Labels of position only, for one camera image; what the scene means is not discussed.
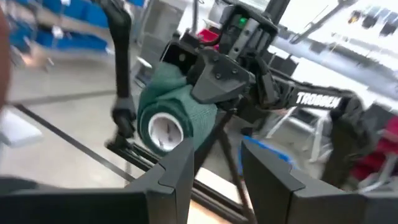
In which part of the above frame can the green elastic bandage roll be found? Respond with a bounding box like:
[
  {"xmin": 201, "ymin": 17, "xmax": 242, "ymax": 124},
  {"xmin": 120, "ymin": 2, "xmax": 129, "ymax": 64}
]
[{"xmin": 136, "ymin": 62, "xmax": 218, "ymax": 157}]

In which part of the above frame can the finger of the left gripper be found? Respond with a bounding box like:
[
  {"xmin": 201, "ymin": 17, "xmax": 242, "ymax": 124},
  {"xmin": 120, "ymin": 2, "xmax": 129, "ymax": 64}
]
[
  {"xmin": 161, "ymin": 42, "xmax": 200, "ymax": 75},
  {"xmin": 191, "ymin": 51, "xmax": 253, "ymax": 105}
]

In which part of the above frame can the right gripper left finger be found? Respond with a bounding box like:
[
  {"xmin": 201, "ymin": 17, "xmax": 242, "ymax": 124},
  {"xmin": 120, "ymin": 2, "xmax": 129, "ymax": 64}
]
[{"xmin": 0, "ymin": 138, "xmax": 195, "ymax": 224}]

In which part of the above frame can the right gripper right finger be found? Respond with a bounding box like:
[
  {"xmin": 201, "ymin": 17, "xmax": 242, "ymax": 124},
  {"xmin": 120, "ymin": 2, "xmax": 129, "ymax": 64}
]
[{"xmin": 241, "ymin": 138, "xmax": 398, "ymax": 224}]

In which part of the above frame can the black aluminium table frame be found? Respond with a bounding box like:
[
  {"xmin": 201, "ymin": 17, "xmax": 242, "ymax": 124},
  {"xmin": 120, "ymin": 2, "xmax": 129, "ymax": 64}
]
[{"xmin": 93, "ymin": 0, "xmax": 292, "ymax": 224}]

